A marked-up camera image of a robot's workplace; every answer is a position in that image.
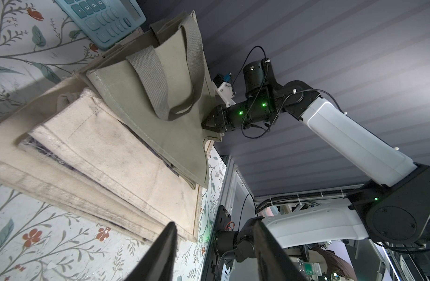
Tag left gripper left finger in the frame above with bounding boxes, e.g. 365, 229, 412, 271
125, 222, 178, 281

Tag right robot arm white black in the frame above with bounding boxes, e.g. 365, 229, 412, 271
202, 58, 430, 261

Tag cream canvas bag painting print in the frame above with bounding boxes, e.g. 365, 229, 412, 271
0, 76, 171, 241

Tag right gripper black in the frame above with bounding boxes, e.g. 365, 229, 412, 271
202, 105, 236, 133

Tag light blue calculator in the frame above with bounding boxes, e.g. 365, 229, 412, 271
56, 0, 146, 50

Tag cream canvas bag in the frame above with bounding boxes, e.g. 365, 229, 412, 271
19, 89, 201, 242

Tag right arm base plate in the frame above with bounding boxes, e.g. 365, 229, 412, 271
200, 205, 238, 281

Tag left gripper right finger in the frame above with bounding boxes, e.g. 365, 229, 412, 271
253, 221, 306, 281

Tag olive green tote bag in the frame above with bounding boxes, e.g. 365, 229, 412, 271
79, 12, 222, 187

